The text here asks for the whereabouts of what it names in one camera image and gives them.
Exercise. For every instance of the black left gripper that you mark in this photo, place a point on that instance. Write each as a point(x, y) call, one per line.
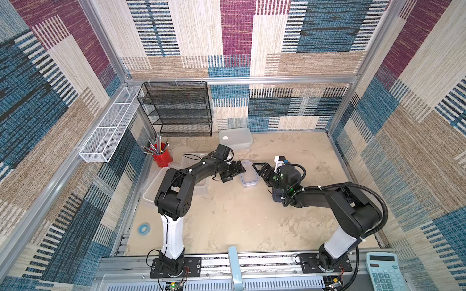
point(235, 165)

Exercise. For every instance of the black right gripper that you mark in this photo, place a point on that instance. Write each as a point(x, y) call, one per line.
point(269, 174)

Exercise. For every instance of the small blue-rimmed lunch box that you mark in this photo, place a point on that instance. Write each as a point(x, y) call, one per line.
point(249, 178)

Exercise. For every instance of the lidded green-tinted lunch box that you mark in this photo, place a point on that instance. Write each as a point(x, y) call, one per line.
point(236, 139)

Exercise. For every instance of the large clear plastic lunch box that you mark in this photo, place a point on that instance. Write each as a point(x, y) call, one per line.
point(189, 160)

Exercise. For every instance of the clear lunch box lid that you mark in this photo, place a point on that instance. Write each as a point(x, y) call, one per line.
point(152, 186)

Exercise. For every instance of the dark blue cloth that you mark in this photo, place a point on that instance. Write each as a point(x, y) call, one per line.
point(278, 195)

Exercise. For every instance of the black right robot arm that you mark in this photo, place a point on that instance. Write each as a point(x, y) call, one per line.
point(359, 211)

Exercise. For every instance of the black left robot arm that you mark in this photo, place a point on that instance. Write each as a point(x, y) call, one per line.
point(174, 198)

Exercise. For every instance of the red pen cup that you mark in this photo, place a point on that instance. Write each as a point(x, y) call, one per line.
point(164, 159)

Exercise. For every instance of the black mesh shelf rack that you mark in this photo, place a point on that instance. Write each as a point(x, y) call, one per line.
point(177, 109)

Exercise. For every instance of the blue tape roll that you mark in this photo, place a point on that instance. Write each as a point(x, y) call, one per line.
point(144, 229)

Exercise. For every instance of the light blue calculator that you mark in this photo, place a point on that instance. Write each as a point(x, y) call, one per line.
point(384, 272)

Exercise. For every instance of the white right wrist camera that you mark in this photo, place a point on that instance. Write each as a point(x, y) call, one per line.
point(280, 161)

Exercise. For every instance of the light blue rail clamp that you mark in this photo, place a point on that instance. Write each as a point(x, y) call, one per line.
point(235, 269)

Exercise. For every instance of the aluminium front rail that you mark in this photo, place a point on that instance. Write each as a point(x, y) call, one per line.
point(261, 271)

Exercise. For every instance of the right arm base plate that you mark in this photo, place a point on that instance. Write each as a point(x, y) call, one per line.
point(319, 263)

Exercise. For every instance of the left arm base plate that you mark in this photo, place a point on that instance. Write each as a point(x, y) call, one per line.
point(176, 268)

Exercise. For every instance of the white mesh wall basket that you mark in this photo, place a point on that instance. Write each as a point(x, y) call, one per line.
point(104, 140)

